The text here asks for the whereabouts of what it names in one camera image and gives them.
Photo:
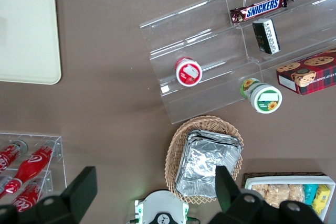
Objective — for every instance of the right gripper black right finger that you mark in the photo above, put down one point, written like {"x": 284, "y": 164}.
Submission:
{"x": 231, "y": 200}

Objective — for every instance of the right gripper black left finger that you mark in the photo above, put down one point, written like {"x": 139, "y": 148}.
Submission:
{"x": 76, "y": 195}

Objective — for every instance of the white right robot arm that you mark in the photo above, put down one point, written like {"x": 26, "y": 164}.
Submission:
{"x": 161, "y": 205}

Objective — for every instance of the aluminium foil tray stack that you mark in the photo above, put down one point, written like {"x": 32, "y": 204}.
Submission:
{"x": 202, "y": 161}

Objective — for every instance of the dark woven basket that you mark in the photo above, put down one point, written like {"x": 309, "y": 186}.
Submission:
{"x": 283, "y": 174}

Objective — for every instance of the white rectangular snack tray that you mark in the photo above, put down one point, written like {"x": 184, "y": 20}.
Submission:
{"x": 288, "y": 180}

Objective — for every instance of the oval light wicker basket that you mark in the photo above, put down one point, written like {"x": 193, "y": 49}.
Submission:
{"x": 207, "y": 121}

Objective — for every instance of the cream plastic tray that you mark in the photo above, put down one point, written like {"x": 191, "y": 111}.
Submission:
{"x": 26, "y": 32}

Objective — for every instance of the rice cracker snack pack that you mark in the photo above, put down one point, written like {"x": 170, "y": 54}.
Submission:
{"x": 278, "y": 193}
{"x": 260, "y": 191}
{"x": 296, "y": 192}

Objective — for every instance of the clear acrylic bottle rack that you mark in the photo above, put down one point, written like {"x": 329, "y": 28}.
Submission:
{"x": 59, "y": 155}

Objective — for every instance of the red Coca-Cola bottle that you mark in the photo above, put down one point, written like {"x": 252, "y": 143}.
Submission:
{"x": 4, "y": 182}
{"x": 31, "y": 166}
{"x": 26, "y": 199}
{"x": 9, "y": 155}

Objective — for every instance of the teal snack packet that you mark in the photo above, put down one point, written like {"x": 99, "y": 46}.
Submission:
{"x": 310, "y": 192}

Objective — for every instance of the yellow snack packet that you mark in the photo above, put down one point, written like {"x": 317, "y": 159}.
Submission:
{"x": 321, "y": 197}

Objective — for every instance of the green sunflower yogurt cup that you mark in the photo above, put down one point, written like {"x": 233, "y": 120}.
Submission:
{"x": 265, "y": 99}

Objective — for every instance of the red strawberry yogurt cup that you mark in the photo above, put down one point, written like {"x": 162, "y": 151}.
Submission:
{"x": 189, "y": 73}

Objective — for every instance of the red tartan cookie box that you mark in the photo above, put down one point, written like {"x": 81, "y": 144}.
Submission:
{"x": 312, "y": 74}

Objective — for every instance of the clear acrylic stepped shelf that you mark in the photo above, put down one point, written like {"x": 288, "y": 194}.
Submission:
{"x": 210, "y": 37}

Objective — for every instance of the small black box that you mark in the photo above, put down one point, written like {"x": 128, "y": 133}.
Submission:
{"x": 266, "y": 36}

